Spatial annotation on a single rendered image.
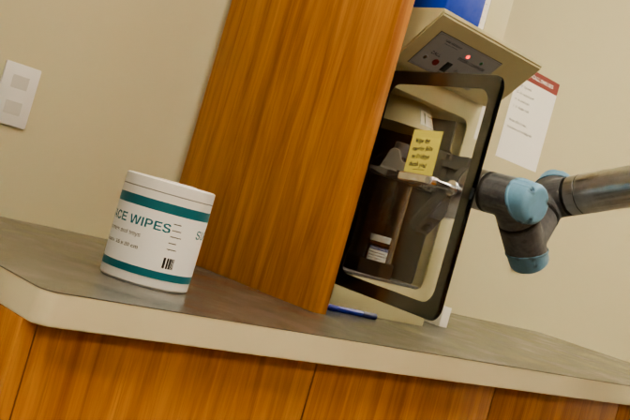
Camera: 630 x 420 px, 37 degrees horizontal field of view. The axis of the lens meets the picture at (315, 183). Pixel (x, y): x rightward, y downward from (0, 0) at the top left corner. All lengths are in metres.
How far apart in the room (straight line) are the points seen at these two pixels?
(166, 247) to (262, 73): 0.63
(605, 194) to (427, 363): 0.47
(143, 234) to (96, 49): 0.65
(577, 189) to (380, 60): 0.44
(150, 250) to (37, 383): 0.27
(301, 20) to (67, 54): 0.45
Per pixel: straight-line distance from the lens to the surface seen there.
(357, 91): 1.65
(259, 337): 1.26
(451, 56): 1.79
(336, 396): 1.44
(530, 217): 1.67
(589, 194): 1.78
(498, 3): 1.99
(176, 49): 1.98
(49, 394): 1.16
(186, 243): 1.33
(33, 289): 1.10
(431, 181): 1.48
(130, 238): 1.32
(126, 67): 1.92
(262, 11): 1.92
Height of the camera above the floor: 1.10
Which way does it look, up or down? 2 degrees up
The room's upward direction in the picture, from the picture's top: 16 degrees clockwise
